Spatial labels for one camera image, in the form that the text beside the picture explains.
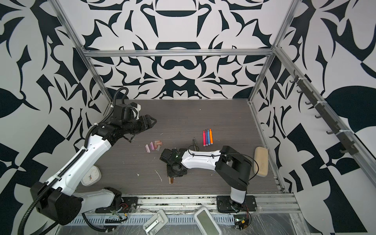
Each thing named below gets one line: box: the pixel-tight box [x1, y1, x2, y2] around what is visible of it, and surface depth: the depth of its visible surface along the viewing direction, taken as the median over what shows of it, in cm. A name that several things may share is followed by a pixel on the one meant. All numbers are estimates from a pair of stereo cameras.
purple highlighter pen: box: [204, 129, 209, 147], surface depth 100 cm
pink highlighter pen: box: [202, 130, 207, 147], surface depth 100 cm
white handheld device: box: [142, 209, 169, 235], surface depth 70 cm
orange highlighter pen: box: [209, 128, 214, 145], surface depth 101 cm
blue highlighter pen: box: [207, 128, 211, 146], surface depth 101 cm
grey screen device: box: [193, 207, 222, 235], surface depth 67 cm
